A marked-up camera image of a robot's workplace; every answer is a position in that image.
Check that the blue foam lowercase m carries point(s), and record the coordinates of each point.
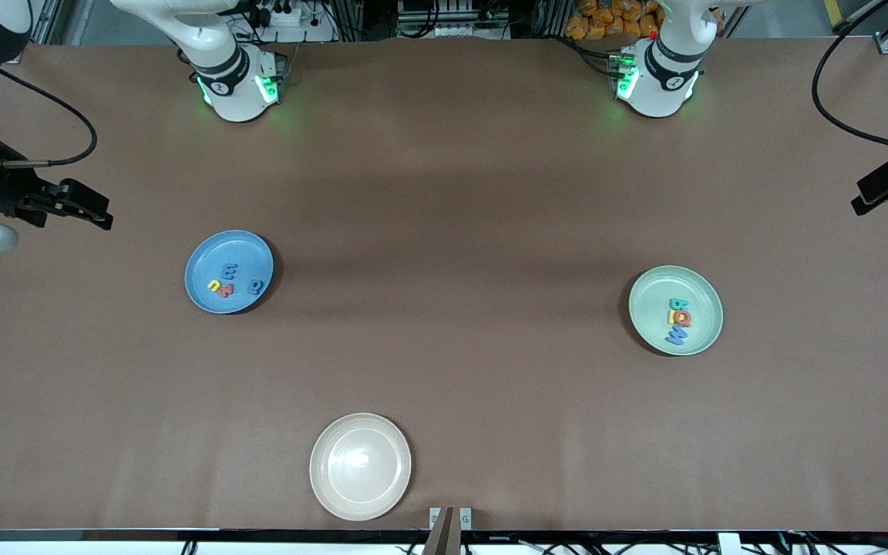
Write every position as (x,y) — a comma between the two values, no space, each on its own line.
(230,271)

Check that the light blue foam lowercase letter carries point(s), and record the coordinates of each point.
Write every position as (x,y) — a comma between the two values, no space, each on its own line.
(257,287)

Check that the teal foam letter R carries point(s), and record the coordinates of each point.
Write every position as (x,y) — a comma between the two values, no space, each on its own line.
(678,304)

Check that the red foam letter Q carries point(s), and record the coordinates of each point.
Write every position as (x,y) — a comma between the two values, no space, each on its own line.
(684,319)

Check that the blue foam capital W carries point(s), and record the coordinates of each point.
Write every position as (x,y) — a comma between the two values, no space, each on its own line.
(675,337)

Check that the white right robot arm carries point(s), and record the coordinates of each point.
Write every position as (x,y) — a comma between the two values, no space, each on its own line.
(220,69)

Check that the blue round plate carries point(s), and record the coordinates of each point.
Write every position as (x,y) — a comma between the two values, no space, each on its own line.
(228,250)

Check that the pale green round plate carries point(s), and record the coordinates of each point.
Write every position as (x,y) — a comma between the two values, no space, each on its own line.
(652,301)

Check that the white power strip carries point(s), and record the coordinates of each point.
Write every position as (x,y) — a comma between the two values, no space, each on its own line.
(297,31)

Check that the pile of orange packets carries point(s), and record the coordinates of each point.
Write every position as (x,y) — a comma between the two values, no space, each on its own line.
(598,19)

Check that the beige round plate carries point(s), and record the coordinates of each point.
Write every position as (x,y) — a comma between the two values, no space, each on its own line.
(359,466)

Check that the background equipment rack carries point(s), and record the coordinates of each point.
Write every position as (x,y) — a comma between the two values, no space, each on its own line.
(452,31)

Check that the small silver metal bracket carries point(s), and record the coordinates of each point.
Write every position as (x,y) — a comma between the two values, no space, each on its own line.
(435,518)
(465,520)

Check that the dark slanted mounting post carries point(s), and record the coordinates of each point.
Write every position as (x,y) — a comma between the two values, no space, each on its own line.
(444,536)

